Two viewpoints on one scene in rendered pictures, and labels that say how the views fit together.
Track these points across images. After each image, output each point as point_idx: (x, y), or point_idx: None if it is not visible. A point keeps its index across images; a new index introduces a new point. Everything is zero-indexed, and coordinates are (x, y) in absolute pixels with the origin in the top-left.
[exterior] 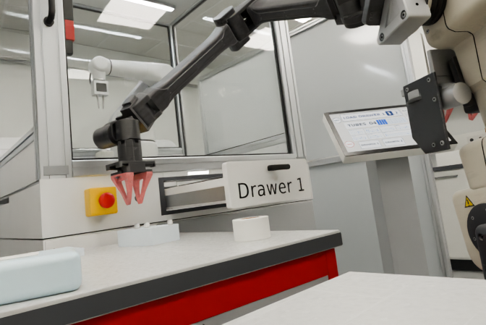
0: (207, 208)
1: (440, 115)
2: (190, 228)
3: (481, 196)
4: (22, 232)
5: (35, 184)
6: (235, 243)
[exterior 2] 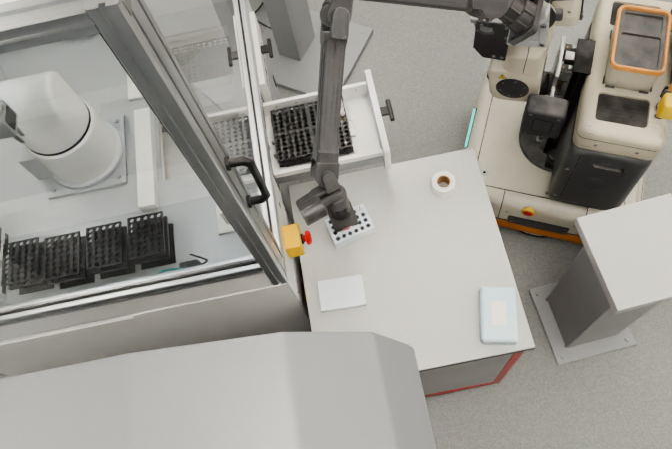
0: None
1: (507, 46)
2: None
3: (513, 76)
4: (217, 312)
5: None
6: (450, 201)
